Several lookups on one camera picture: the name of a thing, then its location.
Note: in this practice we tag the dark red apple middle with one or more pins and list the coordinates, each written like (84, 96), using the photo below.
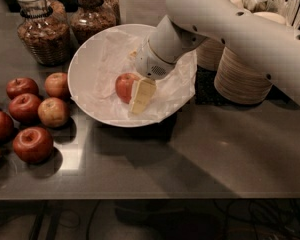
(24, 108)

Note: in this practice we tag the large white bowl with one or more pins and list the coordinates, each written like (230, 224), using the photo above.
(81, 68)

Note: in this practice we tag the white crumpled paper liner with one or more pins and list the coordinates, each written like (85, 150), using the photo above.
(117, 57)

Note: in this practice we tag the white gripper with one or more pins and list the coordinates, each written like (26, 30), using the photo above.
(150, 64)

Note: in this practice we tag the pale red apple near bowl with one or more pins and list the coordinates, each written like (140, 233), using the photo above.
(56, 85)

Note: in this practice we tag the glass granola jar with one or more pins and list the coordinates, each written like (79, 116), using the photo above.
(45, 35)
(91, 17)

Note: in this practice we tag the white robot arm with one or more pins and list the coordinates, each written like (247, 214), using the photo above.
(268, 47)

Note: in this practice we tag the glass granola jar left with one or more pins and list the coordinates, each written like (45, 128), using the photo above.
(45, 35)

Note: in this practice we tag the large red apple front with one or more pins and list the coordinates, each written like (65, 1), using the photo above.
(33, 145)

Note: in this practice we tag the red apple left edge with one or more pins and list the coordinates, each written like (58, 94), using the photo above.
(6, 127)

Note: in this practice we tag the paper bowl stack front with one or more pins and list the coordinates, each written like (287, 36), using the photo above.
(238, 83)

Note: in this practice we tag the glass granola jar right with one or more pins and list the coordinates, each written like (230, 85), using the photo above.
(91, 17)

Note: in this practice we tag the paper bowl stack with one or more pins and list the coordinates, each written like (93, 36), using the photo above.
(238, 83)
(210, 52)

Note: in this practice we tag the paper bowl stack rear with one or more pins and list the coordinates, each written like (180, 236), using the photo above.
(210, 52)

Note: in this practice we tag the yellowish red apple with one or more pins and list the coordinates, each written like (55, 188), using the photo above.
(53, 112)

